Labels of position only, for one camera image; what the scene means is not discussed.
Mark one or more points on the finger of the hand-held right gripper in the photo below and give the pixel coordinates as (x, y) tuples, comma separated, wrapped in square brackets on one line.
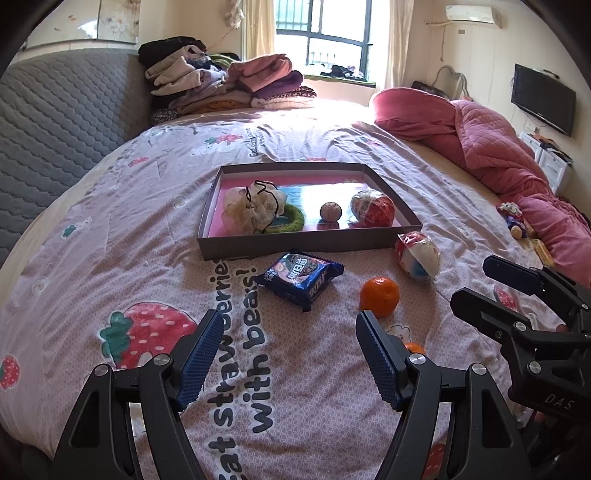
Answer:
[(480, 309), (512, 274)]

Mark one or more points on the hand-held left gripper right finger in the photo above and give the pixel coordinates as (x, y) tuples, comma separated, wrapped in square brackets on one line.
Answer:
[(378, 364)]

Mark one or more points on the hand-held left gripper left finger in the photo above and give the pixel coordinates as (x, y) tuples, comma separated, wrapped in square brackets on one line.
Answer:
[(201, 364)]

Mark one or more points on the orange mandarin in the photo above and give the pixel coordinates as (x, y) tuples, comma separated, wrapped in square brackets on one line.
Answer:
[(414, 347), (379, 297)]

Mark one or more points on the white and blue egg toy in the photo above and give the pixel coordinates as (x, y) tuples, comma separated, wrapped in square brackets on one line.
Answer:
[(420, 256)]

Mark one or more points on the blue snack packet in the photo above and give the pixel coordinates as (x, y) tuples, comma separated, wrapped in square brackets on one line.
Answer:
[(295, 277)]

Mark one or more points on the grey cardboard box tray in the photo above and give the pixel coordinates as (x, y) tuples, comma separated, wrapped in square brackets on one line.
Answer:
[(258, 247)]

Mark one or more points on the red and white egg toy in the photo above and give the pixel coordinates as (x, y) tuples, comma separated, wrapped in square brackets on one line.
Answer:
[(374, 207)]

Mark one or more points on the cream scrunchie with black trim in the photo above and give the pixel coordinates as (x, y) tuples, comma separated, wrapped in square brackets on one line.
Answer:
[(240, 212)]

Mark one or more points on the beige walnut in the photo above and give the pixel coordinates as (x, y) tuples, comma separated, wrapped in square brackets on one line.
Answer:
[(330, 212)]

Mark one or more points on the green fuzzy scrunchie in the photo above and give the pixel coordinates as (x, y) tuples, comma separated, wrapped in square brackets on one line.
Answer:
[(295, 219)]

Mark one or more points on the yellow packet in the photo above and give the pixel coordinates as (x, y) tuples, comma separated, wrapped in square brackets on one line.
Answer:
[(542, 253)]

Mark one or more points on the small colourful doll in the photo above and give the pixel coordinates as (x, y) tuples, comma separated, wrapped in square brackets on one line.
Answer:
[(513, 219)]

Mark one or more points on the cream mattress sheet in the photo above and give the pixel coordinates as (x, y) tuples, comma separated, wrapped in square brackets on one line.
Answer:
[(461, 194)]

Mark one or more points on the white drawer cabinet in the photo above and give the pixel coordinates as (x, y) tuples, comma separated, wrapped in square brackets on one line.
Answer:
[(551, 164)]

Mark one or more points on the pink quilt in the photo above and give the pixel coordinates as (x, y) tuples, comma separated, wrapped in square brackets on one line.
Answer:
[(494, 143)]

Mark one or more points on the black television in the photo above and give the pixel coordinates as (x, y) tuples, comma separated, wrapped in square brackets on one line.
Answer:
[(542, 99)]

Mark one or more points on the strawberry print bed sheet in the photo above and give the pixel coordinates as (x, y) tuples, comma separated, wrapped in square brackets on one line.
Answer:
[(138, 194)]

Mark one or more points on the pink pillow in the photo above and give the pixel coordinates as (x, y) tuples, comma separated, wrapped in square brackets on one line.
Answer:
[(411, 110)]

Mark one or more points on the dark bag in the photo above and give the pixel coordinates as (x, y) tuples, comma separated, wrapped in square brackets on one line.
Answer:
[(427, 88)]

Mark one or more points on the cream curtain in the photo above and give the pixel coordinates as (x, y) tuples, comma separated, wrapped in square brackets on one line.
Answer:
[(258, 27), (395, 46)]

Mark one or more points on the white air conditioner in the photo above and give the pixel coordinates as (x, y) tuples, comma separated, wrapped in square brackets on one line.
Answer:
[(469, 14)]

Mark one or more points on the dark clothes on windowsill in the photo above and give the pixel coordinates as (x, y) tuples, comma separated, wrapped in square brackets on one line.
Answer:
[(341, 71)]

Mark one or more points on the grey quilted headboard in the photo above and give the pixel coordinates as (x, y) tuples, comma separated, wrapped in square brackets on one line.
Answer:
[(55, 129)]

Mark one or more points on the pile of folded clothes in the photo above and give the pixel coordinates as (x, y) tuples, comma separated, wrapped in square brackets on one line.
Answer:
[(198, 83)]

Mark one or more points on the barred window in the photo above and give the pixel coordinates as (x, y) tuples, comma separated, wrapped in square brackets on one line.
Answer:
[(337, 23)]

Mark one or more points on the cream curtain tieback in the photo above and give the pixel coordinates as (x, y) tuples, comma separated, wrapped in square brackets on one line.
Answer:
[(234, 14)]

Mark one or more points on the floral painted cabinet doors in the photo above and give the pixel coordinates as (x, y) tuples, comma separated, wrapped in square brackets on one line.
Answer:
[(92, 23)]

